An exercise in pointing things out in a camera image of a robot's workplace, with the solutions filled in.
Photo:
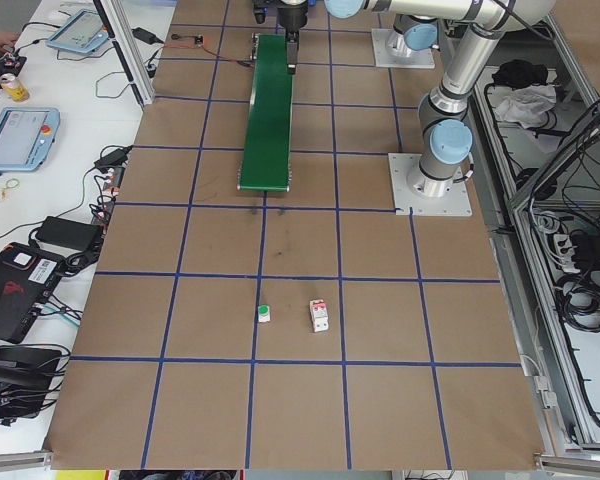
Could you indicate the green push button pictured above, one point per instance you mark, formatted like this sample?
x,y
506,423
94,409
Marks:
x,y
264,312

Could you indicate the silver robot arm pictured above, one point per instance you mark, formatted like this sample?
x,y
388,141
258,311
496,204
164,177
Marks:
x,y
460,75
415,40

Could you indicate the green conveyor belt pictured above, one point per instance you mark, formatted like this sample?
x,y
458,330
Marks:
x,y
267,125

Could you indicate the small controller circuit board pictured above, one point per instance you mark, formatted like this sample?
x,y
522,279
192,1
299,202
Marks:
x,y
198,40

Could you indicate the black power adapter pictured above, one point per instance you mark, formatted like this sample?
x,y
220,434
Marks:
x,y
112,156
587,245
147,35

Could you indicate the light blue teach pendant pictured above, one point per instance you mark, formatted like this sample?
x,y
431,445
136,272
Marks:
x,y
77,32
15,137

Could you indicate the black crumpled cloth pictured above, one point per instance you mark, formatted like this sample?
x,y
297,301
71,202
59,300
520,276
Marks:
x,y
520,72

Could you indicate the power strip with plugs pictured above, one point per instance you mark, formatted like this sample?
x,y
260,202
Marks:
x,y
109,192

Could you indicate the white crumpled cloth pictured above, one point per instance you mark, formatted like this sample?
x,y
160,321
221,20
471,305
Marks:
x,y
520,105

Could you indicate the white red circuit breaker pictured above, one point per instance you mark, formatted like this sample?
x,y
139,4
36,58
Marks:
x,y
319,316

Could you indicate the black board with red parts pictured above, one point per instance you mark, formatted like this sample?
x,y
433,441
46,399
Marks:
x,y
14,61

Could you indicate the yellow drinks can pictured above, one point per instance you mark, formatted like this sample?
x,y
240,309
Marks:
x,y
15,87

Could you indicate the large black power brick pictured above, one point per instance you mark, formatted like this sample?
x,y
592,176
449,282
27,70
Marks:
x,y
67,232

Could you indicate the white power strip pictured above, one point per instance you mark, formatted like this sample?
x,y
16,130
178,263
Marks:
x,y
565,250

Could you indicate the black laptop with red logo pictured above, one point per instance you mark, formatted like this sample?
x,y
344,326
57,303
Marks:
x,y
10,290

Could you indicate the black electronic device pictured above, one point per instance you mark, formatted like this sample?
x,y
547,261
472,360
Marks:
x,y
15,370

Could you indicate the aluminium profile bar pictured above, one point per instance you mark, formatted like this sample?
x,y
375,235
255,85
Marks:
x,y
15,460
580,462

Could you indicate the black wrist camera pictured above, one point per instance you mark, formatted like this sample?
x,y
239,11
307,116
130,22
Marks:
x,y
259,15

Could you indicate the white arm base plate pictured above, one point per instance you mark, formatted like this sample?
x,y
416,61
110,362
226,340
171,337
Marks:
x,y
455,200
380,50

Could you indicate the aluminium profile post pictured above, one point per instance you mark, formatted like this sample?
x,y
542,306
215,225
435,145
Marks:
x,y
130,55

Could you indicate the V-shaped metal bar frame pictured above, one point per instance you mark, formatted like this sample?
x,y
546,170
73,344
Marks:
x,y
505,300

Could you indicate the grey metal bracket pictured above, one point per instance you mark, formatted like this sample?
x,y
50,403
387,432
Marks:
x,y
544,390

